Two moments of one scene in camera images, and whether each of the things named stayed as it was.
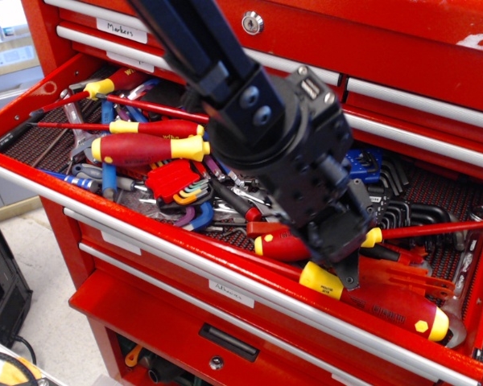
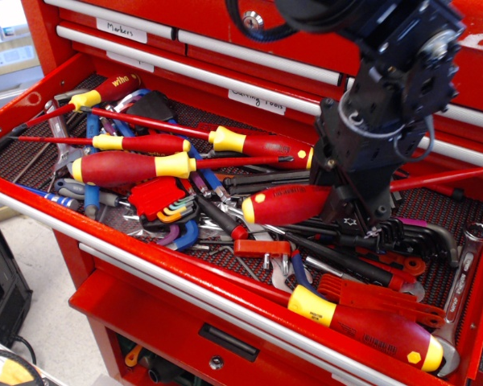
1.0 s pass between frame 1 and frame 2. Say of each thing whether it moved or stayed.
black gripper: moved
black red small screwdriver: moved
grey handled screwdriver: moved
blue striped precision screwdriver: moved
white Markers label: stayed
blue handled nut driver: moved
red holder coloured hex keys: moved
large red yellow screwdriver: moved
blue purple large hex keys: moved
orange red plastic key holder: moved
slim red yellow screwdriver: moved
